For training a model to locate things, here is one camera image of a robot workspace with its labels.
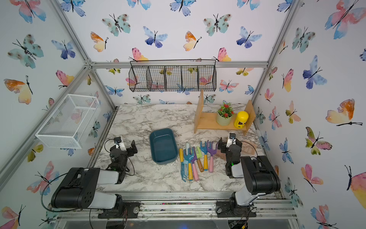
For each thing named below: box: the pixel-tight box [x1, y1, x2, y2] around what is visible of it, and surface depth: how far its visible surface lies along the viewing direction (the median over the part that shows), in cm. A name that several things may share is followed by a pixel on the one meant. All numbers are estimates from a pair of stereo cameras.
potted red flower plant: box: [216, 102, 235, 126], surface depth 93 cm
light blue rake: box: [183, 142, 190, 177], surface depth 91 cm
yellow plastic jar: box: [233, 110, 250, 129], surface depth 93 cm
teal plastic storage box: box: [149, 128, 179, 165], surface depth 100 cm
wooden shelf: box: [193, 89, 256, 136], surface depth 101 cm
